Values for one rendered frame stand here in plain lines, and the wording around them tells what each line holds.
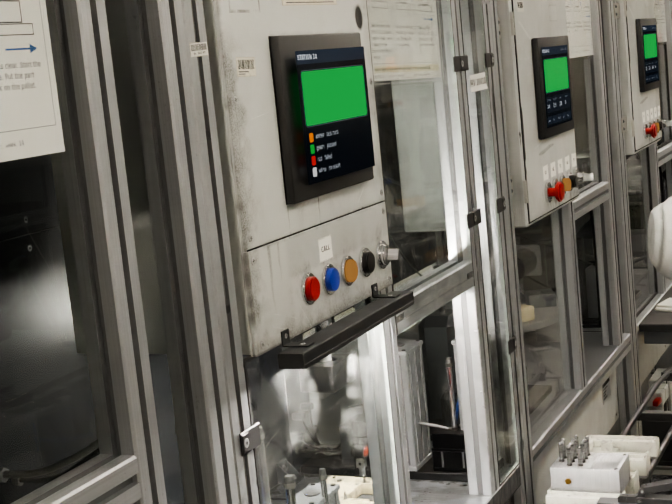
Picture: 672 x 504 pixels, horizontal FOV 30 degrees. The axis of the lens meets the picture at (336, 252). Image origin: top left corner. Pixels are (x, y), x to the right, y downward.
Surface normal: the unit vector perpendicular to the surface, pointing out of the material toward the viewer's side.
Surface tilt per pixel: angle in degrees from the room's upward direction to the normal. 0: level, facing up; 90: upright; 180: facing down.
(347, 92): 90
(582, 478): 90
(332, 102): 90
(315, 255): 90
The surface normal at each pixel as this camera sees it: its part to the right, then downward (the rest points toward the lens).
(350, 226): 0.91, -0.03
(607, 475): -0.40, 0.18
